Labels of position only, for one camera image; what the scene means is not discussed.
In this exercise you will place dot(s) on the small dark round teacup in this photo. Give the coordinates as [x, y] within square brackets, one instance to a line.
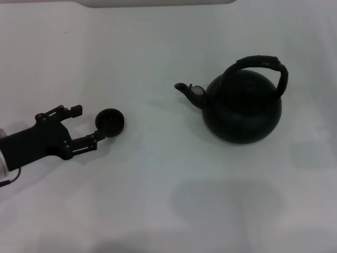
[110, 122]

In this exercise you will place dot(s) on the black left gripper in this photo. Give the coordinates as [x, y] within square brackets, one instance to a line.
[39, 142]

